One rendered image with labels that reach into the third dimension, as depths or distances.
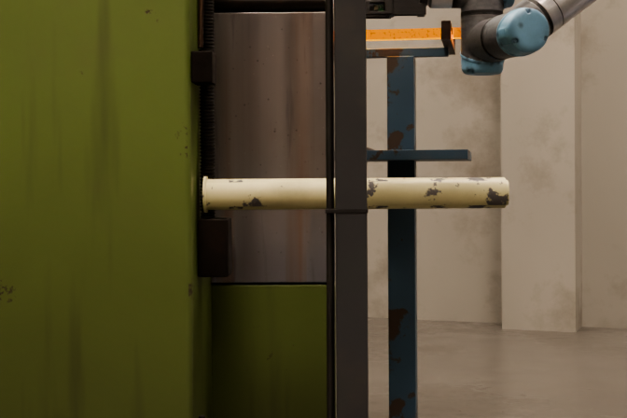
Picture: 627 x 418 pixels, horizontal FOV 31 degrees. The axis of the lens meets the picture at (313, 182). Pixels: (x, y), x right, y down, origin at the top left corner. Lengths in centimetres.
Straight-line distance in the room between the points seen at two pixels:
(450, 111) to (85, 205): 348
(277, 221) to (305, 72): 25
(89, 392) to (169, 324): 15
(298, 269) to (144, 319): 35
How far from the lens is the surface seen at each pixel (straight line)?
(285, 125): 185
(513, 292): 472
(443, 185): 162
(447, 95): 496
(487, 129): 491
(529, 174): 468
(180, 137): 158
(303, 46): 186
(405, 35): 252
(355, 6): 142
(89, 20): 161
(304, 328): 186
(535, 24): 188
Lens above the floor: 65
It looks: 1 degrees down
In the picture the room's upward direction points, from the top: straight up
